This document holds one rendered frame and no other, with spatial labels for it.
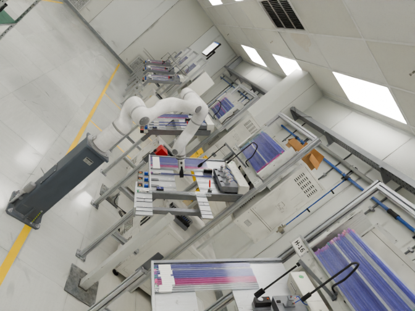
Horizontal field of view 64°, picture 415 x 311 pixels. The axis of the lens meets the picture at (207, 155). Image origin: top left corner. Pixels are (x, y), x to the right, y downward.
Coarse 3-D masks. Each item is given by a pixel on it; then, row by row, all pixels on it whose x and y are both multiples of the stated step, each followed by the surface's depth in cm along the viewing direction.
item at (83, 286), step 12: (168, 216) 215; (144, 228) 221; (156, 228) 217; (132, 240) 220; (144, 240) 219; (120, 252) 219; (132, 252) 221; (72, 264) 233; (108, 264) 221; (72, 276) 225; (84, 276) 234; (96, 276) 223; (72, 288) 217; (84, 288) 225; (96, 288) 237; (84, 300) 219
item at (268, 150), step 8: (256, 136) 295; (264, 136) 286; (248, 144) 294; (264, 144) 276; (272, 144) 268; (248, 152) 284; (256, 152) 275; (264, 152) 267; (272, 152) 260; (280, 152) 252; (248, 160) 275; (256, 160) 267; (264, 160) 258; (272, 160) 253; (256, 168) 258
